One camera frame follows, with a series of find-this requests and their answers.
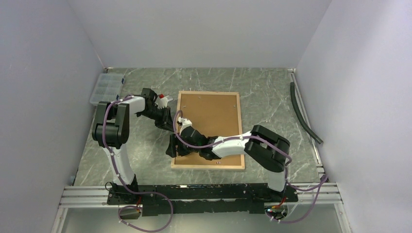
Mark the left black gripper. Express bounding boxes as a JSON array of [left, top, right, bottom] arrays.
[[138, 106, 176, 133]]

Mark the wooden picture frame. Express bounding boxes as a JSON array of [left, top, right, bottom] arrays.
[[171, 90, 246, 171]]

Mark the brown backing board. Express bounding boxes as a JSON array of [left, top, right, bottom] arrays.
[[175, 94, 240, 167]]

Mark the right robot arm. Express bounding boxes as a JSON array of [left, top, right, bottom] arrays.
[[166, 125, 292, 201]]

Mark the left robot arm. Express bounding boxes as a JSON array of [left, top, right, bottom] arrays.
[[92, 88, 173, 204]]

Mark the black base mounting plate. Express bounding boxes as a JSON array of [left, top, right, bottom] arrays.
[[107, 183, 298, 216]]

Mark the clear plastic organizer box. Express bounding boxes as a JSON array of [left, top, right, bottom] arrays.
[[89, 73, 124, 106]]

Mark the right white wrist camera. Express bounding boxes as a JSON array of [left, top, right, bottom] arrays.
[[177, 116, 192, 133]]

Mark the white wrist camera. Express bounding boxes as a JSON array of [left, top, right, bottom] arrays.
[[155, 94, 173, 109], [177, 116, 192, 133]]

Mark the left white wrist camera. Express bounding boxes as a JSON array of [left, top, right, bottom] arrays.
[[155, 94, 173, 109]]

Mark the black corrugated hose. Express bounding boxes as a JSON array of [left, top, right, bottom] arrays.
[[290, 82, 324, 145]]

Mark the aluminium rail frame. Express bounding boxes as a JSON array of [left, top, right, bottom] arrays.
[[52, 183, 352, 233]]

